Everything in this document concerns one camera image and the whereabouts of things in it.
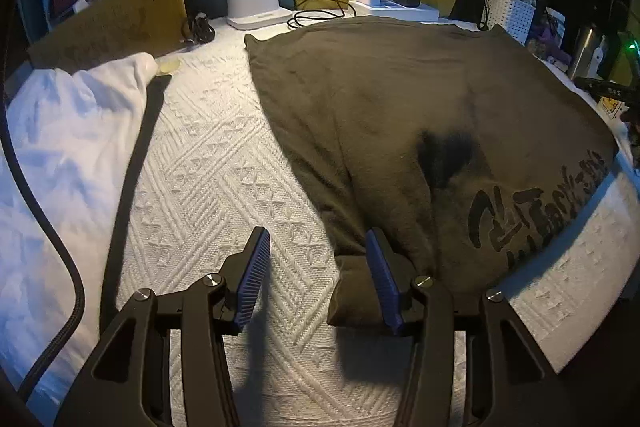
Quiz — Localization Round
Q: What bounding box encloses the olive brown printed t-shirt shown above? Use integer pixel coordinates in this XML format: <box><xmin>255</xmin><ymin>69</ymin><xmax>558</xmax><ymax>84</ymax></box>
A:
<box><xmin>244</xmin><ymin>16</ymin><xmax>618</xmax><ymax>328</ymax></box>

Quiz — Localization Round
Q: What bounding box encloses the white bear print mug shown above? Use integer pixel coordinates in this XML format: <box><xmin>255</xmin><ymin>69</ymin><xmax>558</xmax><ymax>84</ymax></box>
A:
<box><xmin>597</xmin><ymin>94</ymin><xmax>631</xmax><ymax>120</ymax></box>

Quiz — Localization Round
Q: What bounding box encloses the white power strip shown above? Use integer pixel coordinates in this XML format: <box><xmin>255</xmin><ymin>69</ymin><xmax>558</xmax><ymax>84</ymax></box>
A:
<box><xmin>348</xmin><ymin>0</ymin><xmax>441</xmax><ymax>22</ymax></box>

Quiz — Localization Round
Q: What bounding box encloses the small black cable bundle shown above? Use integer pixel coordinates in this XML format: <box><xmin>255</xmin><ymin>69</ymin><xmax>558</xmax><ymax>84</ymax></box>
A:
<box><xmin>181</xmin><ymin>12</ymin><xmax>216</xmax><ymax>45</ymax></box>

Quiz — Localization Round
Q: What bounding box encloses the white cloth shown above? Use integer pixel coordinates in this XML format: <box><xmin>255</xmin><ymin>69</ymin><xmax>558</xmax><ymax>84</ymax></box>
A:
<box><xmin>0</xmin><ymin>53</ymin><xmax>158</xmax><ymax>358</ymax></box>

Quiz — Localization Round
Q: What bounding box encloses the purple object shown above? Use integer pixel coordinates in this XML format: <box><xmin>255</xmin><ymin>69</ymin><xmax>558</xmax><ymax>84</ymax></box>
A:
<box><xmin>530</xmin><ymin>14</ymin><xmax>571</xmax><ymax>68</ymax></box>

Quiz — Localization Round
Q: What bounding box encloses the clear jar with label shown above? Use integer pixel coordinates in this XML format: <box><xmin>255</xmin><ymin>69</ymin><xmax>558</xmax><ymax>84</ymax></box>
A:
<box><xmin>545</xmin><ymin>7</ymin><xmax>568</xmax><ymax>38</ymax></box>

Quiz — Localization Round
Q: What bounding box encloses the stainless steel bottle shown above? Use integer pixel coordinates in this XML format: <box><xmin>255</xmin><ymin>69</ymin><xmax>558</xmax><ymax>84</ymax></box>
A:
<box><xmin>567</xmin><ymin>24</ymin><xmax>603</xmax><ymax>80</ymax></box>

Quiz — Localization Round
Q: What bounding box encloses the white perforated plastic basket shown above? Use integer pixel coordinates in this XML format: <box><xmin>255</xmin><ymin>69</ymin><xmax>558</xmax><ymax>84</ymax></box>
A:
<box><xmin>485</xmin><ymin>0</ymin><xmax>537</xmax><ymax>45</ymax></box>

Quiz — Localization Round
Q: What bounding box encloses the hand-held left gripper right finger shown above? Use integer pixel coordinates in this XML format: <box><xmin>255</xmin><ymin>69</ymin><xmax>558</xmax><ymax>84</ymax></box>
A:
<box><xmin>367</xmin><ymin>228</ymin><xmax>576</xmax><ymax>427</ymax></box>

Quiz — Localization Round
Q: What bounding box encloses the brown cardboard box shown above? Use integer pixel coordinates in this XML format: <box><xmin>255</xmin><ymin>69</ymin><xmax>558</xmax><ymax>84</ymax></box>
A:
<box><xmin>27</xmin><ymin>0</ymin><xmax>188</xmax><ymax>68</ymax></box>

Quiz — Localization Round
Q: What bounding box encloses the black strap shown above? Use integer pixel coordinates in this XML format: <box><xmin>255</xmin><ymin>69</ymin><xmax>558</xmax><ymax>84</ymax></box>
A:
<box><xmin>100</xmin><ymin>74</ymin><xmax>173</xmax><ymax>333</ymax></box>

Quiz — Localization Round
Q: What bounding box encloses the black braided cable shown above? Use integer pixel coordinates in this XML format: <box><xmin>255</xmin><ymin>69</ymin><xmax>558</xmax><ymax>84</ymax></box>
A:
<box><xmin>0</xmin><ymin>107</ymin><xmax>86</xmax><ymax>403</ymax></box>

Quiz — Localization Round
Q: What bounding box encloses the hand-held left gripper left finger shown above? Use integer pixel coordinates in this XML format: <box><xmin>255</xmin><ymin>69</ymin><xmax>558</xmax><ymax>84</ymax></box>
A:
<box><xmin>52</xmin><ymin>227</ymin><xmax>272</xmax><ymax>427</ymax></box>

